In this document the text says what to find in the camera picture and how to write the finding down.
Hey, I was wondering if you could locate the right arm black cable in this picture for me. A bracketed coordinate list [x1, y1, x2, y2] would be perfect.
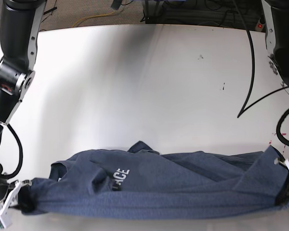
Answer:
[0, 124, 24, 180]

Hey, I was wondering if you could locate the yellow cable on floor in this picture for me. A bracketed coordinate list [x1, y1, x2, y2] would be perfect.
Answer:
[73, 9, 116, 27]

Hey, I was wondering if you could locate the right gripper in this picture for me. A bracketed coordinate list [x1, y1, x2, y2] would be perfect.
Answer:
[0, 180, 35, 213]

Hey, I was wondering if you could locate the dark blue T-shirt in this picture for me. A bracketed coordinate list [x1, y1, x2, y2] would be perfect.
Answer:
[30, 141, 289, 219]

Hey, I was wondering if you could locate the black power strip red switch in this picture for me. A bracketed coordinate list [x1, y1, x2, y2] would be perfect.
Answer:
[255, 15, 265, 32]

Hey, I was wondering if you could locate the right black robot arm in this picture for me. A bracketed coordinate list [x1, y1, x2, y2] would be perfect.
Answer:
[0, 0, 46, 186]

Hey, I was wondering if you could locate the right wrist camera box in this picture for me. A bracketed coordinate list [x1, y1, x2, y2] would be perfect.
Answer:
[0, 214, 12, 231]

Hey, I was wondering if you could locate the black tripod leg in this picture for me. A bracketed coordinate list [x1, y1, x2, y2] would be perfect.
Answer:
[43, 7, 57, 15]

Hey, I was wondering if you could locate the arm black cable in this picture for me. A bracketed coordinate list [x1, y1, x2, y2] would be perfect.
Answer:
[0, 124, 24, 180]
[237, 0, 289, 147]

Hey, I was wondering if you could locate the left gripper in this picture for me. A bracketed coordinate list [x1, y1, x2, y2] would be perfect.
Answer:
[274, 158, 289, 206]

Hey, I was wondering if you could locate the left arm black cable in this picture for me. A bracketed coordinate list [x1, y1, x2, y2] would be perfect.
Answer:
[237, 0, 289, 147]

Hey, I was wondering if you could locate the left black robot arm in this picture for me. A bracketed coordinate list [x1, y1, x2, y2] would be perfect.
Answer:
[262, 0, 289, 205]

